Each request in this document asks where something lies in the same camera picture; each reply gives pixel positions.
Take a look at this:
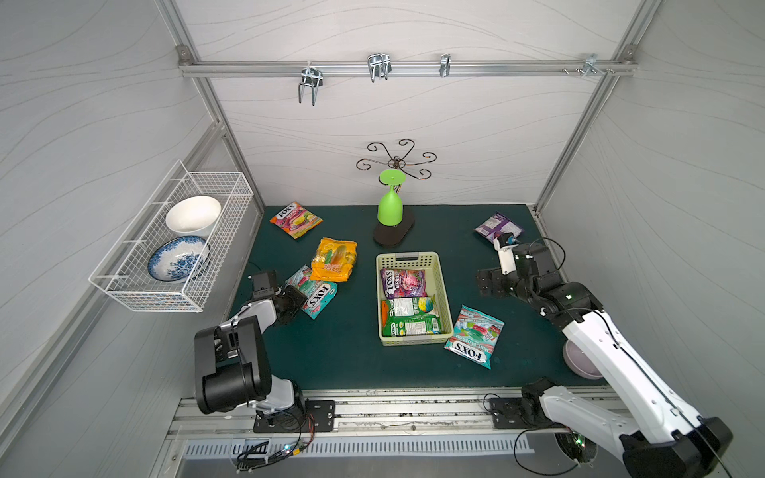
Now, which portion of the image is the teal Fox's Mint Blossom bag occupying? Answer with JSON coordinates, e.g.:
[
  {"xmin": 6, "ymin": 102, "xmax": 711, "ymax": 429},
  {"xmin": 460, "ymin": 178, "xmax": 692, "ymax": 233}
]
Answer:
[{"xmin": 286, "ymin": 266, "xmax": 338, "ymax": 320}]

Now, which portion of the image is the purple candy bag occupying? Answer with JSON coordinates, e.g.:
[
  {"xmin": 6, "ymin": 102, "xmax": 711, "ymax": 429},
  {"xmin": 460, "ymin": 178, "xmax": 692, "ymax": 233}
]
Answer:
[{"xmin": 474, "ymin": 211, "xmax": 523, "ymax": 242}]

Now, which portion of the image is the yellow Cocoaland gummy bag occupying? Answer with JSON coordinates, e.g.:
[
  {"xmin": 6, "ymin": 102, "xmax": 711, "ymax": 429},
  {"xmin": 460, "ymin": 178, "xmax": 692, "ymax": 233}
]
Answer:
[{"xmin": 310, "ymin": 238, "xmax": 358, "ymax": 283}]

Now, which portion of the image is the Fox's Fruits bag corner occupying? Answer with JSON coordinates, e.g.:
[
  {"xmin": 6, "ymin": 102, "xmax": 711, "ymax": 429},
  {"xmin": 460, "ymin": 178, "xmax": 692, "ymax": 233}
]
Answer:
[{"xmin": 270, "ymin": 201, "xmax": 323, "ymax": 240}]

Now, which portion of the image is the pale green plastic basket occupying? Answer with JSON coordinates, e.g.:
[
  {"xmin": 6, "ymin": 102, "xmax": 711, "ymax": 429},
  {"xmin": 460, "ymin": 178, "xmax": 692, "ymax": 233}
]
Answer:
[{"xmin": 376, "ymin": 252, "xmax": 454, "ymax": 347}]

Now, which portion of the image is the purple Fox's Berries bag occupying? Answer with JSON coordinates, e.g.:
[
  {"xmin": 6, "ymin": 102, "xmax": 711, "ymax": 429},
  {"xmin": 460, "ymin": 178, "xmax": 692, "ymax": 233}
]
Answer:
[{"xmin": 380, "ymin": 269, "xmax": 426, "ymax": 300}]

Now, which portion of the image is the green Fox's Spring Tea bag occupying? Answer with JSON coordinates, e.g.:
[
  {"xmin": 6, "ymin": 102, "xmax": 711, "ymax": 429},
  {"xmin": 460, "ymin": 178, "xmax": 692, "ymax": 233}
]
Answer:
[{"xmin": 381, "ymin": 297, "xmax": 443, "ymax": 338}]

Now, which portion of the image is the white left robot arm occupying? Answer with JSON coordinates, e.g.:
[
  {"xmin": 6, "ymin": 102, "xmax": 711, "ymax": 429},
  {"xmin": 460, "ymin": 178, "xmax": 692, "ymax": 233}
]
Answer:
[{"xmin": 194, "ymin": 271, "xmax": 307, "ymax": 420}]

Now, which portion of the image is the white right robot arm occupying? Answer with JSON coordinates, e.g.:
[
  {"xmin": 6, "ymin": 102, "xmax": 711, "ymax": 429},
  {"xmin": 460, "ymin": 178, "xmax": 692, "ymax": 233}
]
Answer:
[{"xmin": 477, "ymin": 234, "xmax": 733, "ymax": 477}]

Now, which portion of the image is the dark oval stand base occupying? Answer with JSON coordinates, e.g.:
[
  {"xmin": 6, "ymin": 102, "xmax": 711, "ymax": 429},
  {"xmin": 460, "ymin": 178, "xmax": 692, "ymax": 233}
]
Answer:
[{"xmin": 373, "ymin": 207, "xmax": 414, "ymax": 248}]

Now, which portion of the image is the blue patterned plate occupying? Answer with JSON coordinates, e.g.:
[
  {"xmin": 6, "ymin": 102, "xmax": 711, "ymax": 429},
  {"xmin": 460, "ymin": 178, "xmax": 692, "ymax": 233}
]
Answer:
[{"xmin": 147, "ymin": 236, "xmax": 209, "ymax": 283}]

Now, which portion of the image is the lilac bowl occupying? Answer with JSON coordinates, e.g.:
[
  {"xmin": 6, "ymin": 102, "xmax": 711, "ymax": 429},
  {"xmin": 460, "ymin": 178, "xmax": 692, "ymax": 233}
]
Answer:
[{"xmin": 563, "ymin": 341, "xmax": 604, "ymax": 380}]

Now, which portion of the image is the green plastic wine glass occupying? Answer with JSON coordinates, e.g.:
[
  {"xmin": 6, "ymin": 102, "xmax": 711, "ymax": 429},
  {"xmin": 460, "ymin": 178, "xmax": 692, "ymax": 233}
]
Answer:
[{"xmin": 378, "ymin": 168, "xmax": 406, "ymax": 227}]

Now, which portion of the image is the white bowl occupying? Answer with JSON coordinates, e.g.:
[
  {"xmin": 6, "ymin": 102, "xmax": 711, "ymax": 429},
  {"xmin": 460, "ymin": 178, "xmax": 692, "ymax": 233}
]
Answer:
[{"xmin": 165, "ymin": 195, "xmax": 222, "ymax": 238}]

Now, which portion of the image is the metal double hook left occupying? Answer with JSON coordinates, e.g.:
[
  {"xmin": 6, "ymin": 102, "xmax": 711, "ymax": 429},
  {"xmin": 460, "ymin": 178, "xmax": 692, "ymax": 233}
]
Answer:
[{"xmin": 298, "ymin": 66, "xmax": 324, "ymax": 106}]

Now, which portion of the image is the metal double hook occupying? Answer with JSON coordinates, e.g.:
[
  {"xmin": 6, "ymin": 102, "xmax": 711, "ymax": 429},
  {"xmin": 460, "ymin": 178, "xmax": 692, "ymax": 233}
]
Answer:
[
  {"xmin": 298, "ymin": 66, "xmax": 324, "ymax": 106},
  {"xmin": 367, "ymin": 53, "xmax": 392, "ymax": 83}
]

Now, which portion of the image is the metal single hook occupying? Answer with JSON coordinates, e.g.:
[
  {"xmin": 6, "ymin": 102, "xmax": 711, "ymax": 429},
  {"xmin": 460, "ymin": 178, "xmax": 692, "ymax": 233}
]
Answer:
[{"xmin": 439, "ymin": 54, "xmax": 451, "ymax": 78}]

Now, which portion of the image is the metal hook right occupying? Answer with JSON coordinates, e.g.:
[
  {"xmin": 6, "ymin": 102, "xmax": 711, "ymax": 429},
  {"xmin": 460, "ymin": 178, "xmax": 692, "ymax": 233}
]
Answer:
[{"xmin": 561, "ymin": 54, "xmax": 616, "ymax": 79}]

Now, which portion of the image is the metal double hook middle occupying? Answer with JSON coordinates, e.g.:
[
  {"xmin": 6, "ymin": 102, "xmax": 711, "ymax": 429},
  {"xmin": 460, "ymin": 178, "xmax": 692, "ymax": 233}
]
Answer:
[{"xmin": 367, "ymin": 53, "xmax": 392, "ymax": 83}]

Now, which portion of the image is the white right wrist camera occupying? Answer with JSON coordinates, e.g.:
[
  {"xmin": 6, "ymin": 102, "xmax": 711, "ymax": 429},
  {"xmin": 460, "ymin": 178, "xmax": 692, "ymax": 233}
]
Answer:
[{"xmin": 493, "ymin": 232, "xmax": 518, "ymax": 276}]

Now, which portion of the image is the white wire wall basket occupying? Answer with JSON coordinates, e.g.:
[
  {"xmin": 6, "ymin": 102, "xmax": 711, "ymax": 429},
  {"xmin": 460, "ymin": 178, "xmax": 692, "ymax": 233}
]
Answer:
[{"xmin": 89, "ymin": 161, "xmax": 252, "ymax": 313}]

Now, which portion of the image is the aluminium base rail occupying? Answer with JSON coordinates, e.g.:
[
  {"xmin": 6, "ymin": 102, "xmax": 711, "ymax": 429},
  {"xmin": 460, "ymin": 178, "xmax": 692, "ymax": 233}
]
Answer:
[{"xmin": 167, "ymin": 388, "xmax": 521, "ymax": 439}]

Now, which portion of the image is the white perforated cable duct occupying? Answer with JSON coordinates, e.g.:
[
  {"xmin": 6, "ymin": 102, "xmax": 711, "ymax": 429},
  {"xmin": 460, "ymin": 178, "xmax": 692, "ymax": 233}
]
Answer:
[{"xmin": 183, "ymin": 434, "xmax": 535, "ymax": 460}]

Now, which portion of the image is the aluminium crossbar rail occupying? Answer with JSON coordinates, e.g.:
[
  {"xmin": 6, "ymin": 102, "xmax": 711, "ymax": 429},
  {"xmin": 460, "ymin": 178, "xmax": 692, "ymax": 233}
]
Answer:
[{"xmin": 179, "ymin": 59, "xmax": 639, "ymax": 79}]

